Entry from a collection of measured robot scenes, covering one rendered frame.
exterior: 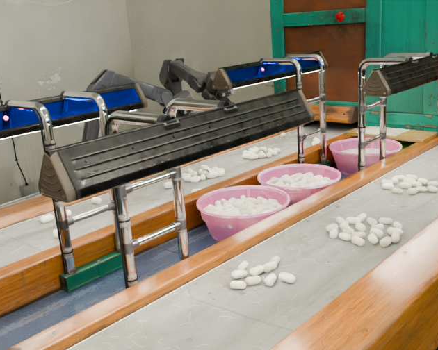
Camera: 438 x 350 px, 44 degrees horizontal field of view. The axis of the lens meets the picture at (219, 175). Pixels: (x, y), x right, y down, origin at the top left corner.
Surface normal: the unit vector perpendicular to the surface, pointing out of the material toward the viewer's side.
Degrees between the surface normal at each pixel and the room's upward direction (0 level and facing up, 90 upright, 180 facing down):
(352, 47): 90
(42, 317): 0
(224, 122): 58
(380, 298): 0
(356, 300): 0
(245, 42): 90
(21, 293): 90
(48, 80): 90
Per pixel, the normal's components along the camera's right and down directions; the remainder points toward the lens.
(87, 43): 0.80, 0.11
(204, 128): 0.58, -0.40
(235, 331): -0.07, -0.96
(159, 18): -0.61, 0.27
